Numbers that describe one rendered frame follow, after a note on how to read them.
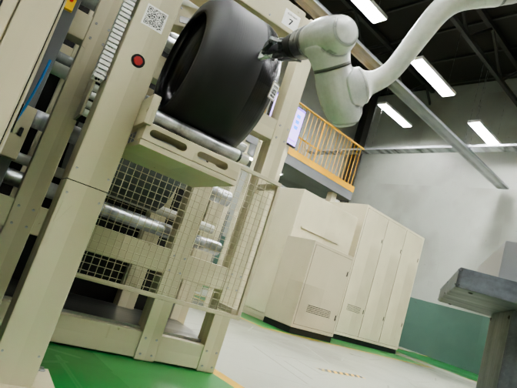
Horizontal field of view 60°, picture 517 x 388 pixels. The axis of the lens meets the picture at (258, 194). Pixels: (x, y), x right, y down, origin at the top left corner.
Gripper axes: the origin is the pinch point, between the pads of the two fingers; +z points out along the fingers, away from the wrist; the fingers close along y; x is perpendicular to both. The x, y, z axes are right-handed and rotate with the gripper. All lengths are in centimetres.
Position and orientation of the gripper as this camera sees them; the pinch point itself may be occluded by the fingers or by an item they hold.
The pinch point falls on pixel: (265, 54)
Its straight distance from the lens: 152.2
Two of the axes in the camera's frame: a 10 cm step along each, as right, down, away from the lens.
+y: -8.0, -3.5, -4.9
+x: -3.8, 9.2, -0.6
